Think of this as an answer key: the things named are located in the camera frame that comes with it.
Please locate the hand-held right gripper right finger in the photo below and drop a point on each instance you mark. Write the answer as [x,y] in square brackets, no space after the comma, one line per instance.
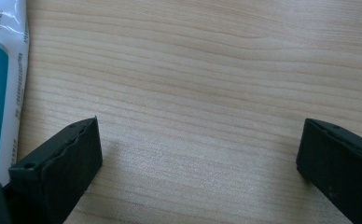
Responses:
[341,168]

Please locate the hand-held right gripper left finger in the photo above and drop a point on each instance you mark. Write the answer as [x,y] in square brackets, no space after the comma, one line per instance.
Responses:
[58,174]

